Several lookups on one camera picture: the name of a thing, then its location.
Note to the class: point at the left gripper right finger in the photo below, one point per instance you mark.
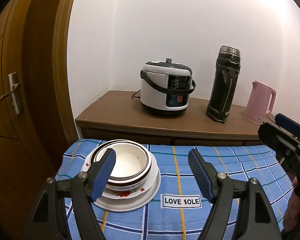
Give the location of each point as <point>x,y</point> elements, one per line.
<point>219,189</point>

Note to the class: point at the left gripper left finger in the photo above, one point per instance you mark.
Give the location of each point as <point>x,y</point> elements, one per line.
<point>84,189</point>

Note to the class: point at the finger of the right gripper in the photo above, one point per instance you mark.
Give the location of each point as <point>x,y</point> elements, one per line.
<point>288,124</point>
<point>275,138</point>

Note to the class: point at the pink floral white plate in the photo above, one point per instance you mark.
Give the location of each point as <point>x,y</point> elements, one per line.
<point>120,191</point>

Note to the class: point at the red floral white plate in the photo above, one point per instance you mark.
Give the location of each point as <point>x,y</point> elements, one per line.
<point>135,178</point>

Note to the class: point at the white bowl brown rim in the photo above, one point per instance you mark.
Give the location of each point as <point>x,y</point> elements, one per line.
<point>128,161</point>

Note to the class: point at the blue steel bowl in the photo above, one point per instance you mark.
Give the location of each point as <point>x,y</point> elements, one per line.
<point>150,164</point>

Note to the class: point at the person's right hand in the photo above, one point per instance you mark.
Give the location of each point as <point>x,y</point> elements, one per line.
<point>291,216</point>

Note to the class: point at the pink electric kettle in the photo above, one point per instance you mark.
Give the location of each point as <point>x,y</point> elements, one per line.
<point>260,103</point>

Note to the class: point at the blue checkered tablecloth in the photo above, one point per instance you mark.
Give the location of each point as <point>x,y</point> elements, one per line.
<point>178,210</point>

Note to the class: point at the brown wooden sideboard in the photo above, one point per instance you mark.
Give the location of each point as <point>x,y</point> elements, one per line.
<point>116,115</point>

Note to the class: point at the black thermos flask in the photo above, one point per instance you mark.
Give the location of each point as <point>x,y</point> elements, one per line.
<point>228,65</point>

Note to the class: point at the brown wooden door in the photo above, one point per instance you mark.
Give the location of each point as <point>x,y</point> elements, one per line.
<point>33,43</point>

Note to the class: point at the white electric rice cooker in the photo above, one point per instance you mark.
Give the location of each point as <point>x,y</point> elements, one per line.
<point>166,87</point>

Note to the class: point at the metal door handle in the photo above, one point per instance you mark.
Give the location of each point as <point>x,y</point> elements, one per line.
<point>14,93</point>

